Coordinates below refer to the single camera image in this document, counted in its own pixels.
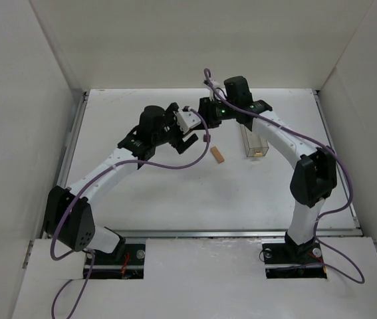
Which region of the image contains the dark red wood block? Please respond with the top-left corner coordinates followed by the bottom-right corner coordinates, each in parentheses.
top-left (203, 134), bottom-right (211, 142)

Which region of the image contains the light engraved wood block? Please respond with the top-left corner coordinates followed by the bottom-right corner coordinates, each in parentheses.
top-left (210, 146), bottom-right (225, 163)

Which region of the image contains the clear plastic box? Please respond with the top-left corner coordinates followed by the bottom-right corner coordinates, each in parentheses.
top-left (239, 124), bottom-right (269, 158)

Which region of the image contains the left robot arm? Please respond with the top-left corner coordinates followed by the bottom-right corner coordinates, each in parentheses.
top-left (44, 103), bottom-right (205, 261)

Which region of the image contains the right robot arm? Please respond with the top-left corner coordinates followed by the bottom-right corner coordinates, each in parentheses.
top-left (199, 69), bottom-right (337, 265)

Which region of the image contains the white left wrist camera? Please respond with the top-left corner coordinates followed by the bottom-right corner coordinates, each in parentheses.
top-left (174, 108), bottom-right (201, 135)

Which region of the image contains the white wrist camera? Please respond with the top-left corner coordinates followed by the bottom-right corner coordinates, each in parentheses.
top-left (174, 108), bottom-right (201, 135)
top-left (203, 79), bottom-right (221, 100)

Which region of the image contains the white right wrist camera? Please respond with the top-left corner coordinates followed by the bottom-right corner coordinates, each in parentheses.
top-left (203, 79), bottom-right (221, 100)

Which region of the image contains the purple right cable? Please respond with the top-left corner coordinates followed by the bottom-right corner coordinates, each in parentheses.
top-left (203, 68), bottom-right (365, 285)

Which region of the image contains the purple cable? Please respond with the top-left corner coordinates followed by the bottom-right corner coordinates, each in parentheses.
top-left (203, 68), bottom-right (365, 285)
top-left (49, 108), bottom-right (211, 315)

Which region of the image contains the aluminium table edge rail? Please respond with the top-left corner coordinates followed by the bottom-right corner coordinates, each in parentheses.
top-left (314, 90), bottom-right (364, 233)

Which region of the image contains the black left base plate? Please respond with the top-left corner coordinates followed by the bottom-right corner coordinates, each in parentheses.
top-left (89, 242), bottom-right (146, 280)

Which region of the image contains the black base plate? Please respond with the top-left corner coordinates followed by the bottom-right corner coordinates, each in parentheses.
top-left (89, 242), bottom-right (146, 280)
top-left (261, 241), bottom-right (327, 279)

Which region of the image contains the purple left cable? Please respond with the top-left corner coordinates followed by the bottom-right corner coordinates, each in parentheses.
top-left (49, 108), bottom-right (211, 315)

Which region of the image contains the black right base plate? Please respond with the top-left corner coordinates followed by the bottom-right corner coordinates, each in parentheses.
top-left (261, 241), bottom-right (327, 279)

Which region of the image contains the front aluminium rail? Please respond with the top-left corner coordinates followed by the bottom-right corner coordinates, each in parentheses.
top-left (116, 228), bottom-right (363, 239)

